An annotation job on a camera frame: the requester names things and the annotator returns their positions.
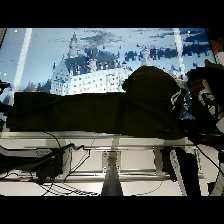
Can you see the black pants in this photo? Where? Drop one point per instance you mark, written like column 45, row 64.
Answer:
column 100, row 111

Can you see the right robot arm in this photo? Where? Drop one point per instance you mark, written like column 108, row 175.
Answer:
column 183, row 170

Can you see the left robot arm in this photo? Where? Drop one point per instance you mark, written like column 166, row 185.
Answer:
column 30, row 163

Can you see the silver frame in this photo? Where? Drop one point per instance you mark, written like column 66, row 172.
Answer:
column 133, row 148

